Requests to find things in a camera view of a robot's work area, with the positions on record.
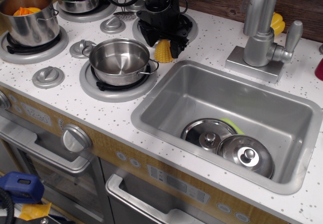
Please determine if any silver faucet lever handle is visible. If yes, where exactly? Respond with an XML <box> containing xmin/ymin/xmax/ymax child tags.
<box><xmin>285</xmin><ymin>20</ymin><xmax>303</xmax><ymax>53</ymax></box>

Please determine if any steel pot lid left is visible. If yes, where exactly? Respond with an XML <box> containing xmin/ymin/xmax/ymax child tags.
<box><xmin>181</xmin><ymin>118</ymin><xmax>236</xmax><ymax>153</ymax></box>

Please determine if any light green toy item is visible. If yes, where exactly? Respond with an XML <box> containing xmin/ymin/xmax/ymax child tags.
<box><xmin>220</xmin><ymin>118</ymin><xmax>245</xmax><ymax>135</ymax></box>

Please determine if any silver dial knob left edge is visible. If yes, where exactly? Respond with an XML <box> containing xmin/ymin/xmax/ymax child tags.
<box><xmin>0</xmin><ymin>91</ymin><xmax>11</xmax><ymax>109</ymax></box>

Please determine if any front left stove burner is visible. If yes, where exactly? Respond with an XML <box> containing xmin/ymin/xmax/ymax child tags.
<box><xmin>1</xmin><ymin>26</ymin><xmax>69</xmax><ymax>65</ymax></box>

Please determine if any silver stove knob rear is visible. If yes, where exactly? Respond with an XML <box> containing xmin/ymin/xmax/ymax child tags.
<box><xmin>100</xmin><ymin>16</ymin><xmax>126</xmax><ymax>34</ymax></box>

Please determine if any steel bowl pot rear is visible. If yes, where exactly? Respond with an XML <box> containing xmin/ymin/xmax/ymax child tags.
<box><xmin>58</xmin><ymin>0</ymin><xmax>99</xmax><ymax>14</ymax></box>

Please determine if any metal slotted spatula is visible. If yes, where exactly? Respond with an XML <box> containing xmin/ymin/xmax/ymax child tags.
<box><xmin>114</xmin><ymin>0</ymin><xmax>136</xmax><ymax>22</ymax></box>

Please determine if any blue clamp tool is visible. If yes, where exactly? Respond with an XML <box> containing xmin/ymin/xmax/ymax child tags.
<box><xmin>1</xmin><ymin>172</ymin><xmax>44</xmax><ymax>204</ymax></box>

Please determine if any yellow toy bell pepper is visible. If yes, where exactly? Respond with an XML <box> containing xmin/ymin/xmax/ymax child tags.
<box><xmin>271</xmin><ymin>12</ymin><xmax>285</xmax><ymax>36</ymax></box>

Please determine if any grey toy sink basin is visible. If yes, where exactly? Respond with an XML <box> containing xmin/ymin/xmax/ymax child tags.
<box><xmin>131</xmin><ymin>61</ymin><xmax>322</xmax><ymax>195</ymax></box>

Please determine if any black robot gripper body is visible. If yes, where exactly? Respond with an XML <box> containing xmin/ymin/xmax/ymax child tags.
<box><xmin>136</xmin><ymin>0</ymin><xmax>192</xmax><ymax>41</ymax></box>

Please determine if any silver dishwasher door handle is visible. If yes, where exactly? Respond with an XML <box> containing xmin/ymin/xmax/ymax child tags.
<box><xmin>105</xmin><ymin>174</ymin><xmax>203</xmax><ymax>223</ymax></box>

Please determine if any silver stove knob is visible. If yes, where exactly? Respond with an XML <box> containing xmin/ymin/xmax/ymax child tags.
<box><xmin>100</xmin><ymin>16</ymin><xmax>126</xmax><ymax>34</ymax></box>
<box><xmin>69</xmin><ymin>39</ymin><xmax>96</xmax><ymax>59</ymax></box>
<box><xmin>126</xmin><ymin>0</ymin><xmax>145</xmax><ymax>13</ymax></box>
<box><xmin>32</xmin><ymin>66</ymin><xmax>65</xmax><ymax>89</ymax></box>

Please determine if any rear left stove burner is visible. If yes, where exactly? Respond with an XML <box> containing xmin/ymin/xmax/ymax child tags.
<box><xmin>56</xmin><ymin>0</ymin><xmax>117</xmax><ymax>23</ymax></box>

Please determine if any front right stove burner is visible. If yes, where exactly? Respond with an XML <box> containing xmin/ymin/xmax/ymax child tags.
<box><xmin>79</xmin><ymin>61</ymin><xmax>157</xmax><ymax>103</ymax></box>

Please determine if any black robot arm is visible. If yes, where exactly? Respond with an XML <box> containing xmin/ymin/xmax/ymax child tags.
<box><xmin>137</xmin><ymin>0</ymin><xmax>193</xmax><ymax>59</ymax></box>

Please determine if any silver oven dial knob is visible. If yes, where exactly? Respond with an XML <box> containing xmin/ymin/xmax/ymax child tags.
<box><xmin>61</xmin><ymin>124</ymin><xmax>92</xmax><ymax>153</ymax></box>

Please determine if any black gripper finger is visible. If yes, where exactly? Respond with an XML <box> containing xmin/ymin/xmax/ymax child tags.
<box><xmin>170</xmin><ymin>38</ymin><xmax>189</xmax><ymax>59</ymax></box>
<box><xmin>143</xmin><ymin>31</ymin><xmax>162</xmax><ymax>47</ymax></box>

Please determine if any red object at edge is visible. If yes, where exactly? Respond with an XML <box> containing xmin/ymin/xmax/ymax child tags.
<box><xmin>314</xmin><ymin>59</ymin><xmax>323</xmax><ymax>81</ymax></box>

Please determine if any steel pot lid right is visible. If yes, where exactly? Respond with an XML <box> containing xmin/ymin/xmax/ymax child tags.
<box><xmin>217</xmin><ymin>135</ymin><xmax>275</xmax><ymax>179</ymax></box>

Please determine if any silver stove knob middle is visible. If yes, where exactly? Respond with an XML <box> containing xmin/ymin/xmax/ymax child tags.
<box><xmin>69</xmin><ymin>39</ymin><xmax>96</xmax><ymax>59</ymax></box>

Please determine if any silver stove knob front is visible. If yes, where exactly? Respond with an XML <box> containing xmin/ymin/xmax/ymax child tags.
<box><xmin>32</xmin><ymin>66</ymin><xmax>65</xmax><ymax>89</ymax></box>

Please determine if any silver oven door handle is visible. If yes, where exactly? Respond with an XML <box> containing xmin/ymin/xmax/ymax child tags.
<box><xmin>1</xmin><ymin>119</ymin><xmax>90</xmax><ymax>177</ymax></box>

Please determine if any orange toy food in pot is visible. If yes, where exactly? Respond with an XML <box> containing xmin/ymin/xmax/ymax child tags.
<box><xmin>13</xmin><ymin>7</ymin><xmax>41</xmax><ymax>16</ymax></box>

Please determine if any steel pot lid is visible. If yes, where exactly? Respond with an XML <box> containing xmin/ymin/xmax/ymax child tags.
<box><xmin>217</xmin><ymin>135</ymin><xmax>275</xmax><ymax>179</ymax></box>
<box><xmin>181</xmin><ymin>118</ymin><xmax>236</xmax><ymax>153</ymax></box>

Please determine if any silver stove knob back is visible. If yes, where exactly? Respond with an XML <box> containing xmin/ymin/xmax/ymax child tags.
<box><xmin>126</xmin><ymin>0</ymin><xmax>145</xmax><ymax>13</ymax></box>

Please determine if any tall steel pot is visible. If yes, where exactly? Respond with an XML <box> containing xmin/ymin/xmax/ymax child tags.
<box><xmin>1</xmin><ymin>0</ymin><xmax>60</xmax><ymax>46</ymax></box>

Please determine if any silver toy faucet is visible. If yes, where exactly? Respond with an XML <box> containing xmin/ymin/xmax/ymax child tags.
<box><xmin>225</xmin><ymin>0</ymin><xmax>294</xmax><ymax>84</ymax></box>

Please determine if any yellow toy corn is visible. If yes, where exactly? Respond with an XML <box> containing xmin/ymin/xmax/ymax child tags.
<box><xmin>154</xmin><ymin>39</ymin><xmax>173</xmax><ymax>63</ymax></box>

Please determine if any steel pan on front burner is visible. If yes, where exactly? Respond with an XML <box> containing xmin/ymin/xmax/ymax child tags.
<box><xmin>81</xmin><ymin>38</ymin><xmax>159</xmax><ymax>86</ymax></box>

